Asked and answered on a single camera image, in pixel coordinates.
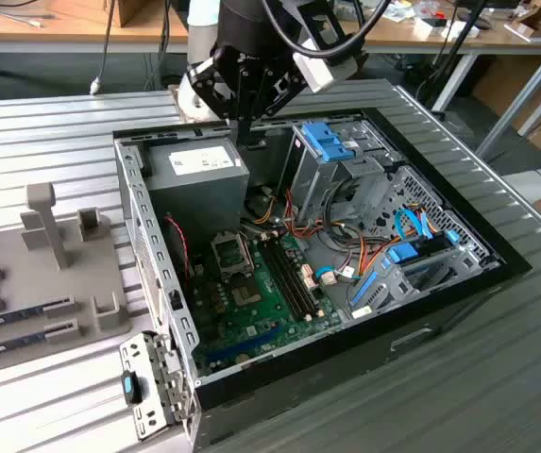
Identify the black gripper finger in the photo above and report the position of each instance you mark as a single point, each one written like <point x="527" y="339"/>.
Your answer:
<point x="263" y="99"/>
<point x="213" y="80"/>

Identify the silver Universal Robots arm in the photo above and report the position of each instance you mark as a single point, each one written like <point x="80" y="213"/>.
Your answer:
<point x="201" y="42"/>

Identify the CPU socket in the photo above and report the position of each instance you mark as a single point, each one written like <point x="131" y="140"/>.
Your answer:
<point x="246" y="295"/>

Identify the blue drive latch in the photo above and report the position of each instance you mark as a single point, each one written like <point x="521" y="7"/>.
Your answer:
<point x="329" y="141"/>

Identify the grey metal drive cage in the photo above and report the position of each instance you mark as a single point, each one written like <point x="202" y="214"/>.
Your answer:
<point x="312" y="189"/>

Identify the grey power supply unit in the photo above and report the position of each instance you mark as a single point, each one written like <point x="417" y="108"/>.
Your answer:
<point x="194" y="203"/>

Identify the brown wooden box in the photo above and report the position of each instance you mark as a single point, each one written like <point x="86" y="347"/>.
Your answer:
<point x="109" y="11"/>

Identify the black case fan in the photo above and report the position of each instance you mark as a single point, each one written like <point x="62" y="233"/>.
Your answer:
<point x="175" y="257"/>

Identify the black RAM slot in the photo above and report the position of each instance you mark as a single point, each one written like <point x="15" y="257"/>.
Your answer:
<point x="295" y="277"/>
<point x="283" y="281"/>

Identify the beige board connector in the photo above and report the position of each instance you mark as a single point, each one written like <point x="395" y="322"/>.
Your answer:
<point x="309" y="278"/>

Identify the black tripod pole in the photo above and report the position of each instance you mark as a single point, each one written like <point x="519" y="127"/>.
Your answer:
<point x="454" y="38"/>

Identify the blue disk carrier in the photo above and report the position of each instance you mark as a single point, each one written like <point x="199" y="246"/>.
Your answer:
<point x="402" y="253"/>

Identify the green motherboard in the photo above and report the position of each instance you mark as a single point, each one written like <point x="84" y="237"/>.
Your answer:
<point x="275" y="307"/>

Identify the white paper box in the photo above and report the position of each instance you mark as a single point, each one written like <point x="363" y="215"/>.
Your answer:
<point x="461" y="32"/>

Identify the grey lower disk bay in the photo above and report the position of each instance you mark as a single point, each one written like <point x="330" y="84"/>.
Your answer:
<point x="393" y="285"/>

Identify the blue bay clip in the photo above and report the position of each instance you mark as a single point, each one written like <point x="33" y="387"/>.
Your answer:
<point x="451" y="237"/>

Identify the perforated metal disk bay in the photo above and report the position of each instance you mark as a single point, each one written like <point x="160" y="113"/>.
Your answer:
<point x="463" y="222"/>

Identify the blue expansion slot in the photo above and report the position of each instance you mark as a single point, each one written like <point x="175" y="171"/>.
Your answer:
<point x="246" y="345"/>

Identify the silver coin battery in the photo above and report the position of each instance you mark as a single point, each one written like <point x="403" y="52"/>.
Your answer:
<point x="241" y="357"/>

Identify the grey parts rack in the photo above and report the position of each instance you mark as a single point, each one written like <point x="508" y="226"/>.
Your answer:
<point x="24" y="283"/>

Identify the small open cardboard box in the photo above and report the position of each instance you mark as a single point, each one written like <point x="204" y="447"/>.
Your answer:
<point x="534" y="14"/>

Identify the black PC case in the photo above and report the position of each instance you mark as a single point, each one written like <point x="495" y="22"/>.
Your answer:
<point x="298" y="391"/>

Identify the blue RAM stick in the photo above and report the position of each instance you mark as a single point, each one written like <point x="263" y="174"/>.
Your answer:
<point x="5" y="317"/>
<point x="10" y="343"/>

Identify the black blue latch knob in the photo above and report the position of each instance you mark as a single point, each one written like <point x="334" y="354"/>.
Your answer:
<point x="130" y="388"/>

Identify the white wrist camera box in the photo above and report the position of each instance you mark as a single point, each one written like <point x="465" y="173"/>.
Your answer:
<point x="319" y="71"/>

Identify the black camera bracket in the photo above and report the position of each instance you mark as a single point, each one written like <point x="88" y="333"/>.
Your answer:
<point x="351" y="63"/>

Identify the blue bay rail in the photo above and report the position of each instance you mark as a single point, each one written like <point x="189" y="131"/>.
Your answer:
<point x="364" y="289"/>

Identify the aluminium profile frame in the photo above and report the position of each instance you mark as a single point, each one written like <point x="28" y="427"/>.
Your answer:
<point x="513" y="111"/>

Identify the metal expansion bracket cover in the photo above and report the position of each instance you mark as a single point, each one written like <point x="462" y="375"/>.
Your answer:
<point x="152" y="401"/>

